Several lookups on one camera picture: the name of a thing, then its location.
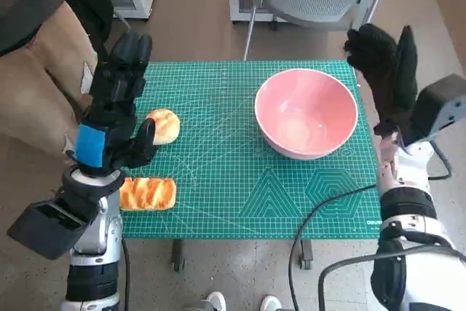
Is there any silver chair leg with caster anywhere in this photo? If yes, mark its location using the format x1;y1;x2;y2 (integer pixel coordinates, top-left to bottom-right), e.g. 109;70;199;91
113;10;133;32

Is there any rectangular toy bread loaf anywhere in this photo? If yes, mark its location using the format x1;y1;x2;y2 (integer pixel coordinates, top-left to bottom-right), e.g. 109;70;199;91
119;176;178;212

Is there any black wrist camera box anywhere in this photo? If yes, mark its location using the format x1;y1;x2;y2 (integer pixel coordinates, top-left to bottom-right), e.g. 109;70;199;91
411;73;466;144
7;197;101;261

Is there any green cutting mat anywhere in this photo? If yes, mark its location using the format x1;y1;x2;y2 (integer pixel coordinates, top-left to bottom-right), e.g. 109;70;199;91
119;59;383;240

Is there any pink bowl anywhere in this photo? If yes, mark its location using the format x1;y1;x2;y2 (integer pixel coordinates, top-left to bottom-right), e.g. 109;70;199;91
253;68;360;161

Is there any person in tan trousers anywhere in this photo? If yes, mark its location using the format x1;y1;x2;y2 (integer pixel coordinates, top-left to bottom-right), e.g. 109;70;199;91
0;0;100;161

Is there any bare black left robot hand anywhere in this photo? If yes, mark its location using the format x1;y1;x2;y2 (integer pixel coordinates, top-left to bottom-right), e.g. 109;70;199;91
69;30;158;178

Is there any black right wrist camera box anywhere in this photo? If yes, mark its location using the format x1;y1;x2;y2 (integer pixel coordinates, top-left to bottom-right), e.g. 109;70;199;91
411;73;466;144

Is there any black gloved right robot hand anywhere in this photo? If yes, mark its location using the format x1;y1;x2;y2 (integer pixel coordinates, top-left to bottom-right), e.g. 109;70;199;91
343;23;419;136

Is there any black left upper arm cable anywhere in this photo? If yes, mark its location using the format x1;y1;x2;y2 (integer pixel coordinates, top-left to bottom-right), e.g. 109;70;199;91
121;237;131;311

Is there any long black cable over mat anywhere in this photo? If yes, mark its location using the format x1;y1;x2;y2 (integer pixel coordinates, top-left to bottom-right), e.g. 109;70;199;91
288;184;378;311

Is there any black right arm cable loop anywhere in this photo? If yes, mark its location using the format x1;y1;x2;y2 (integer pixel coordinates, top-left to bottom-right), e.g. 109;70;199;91
317;244;466;311

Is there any black table leg with caster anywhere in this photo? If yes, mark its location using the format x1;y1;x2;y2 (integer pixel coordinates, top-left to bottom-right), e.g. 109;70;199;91
170;240;186;272
299;240;315;271

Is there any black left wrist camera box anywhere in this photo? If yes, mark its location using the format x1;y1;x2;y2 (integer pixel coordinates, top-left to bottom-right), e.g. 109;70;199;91
7;197;101;261

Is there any round toy bread bun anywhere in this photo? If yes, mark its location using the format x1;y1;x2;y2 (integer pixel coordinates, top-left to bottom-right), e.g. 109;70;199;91
146;108;181;146

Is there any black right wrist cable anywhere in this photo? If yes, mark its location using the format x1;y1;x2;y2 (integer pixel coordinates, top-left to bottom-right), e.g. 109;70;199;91
427;139;454;181

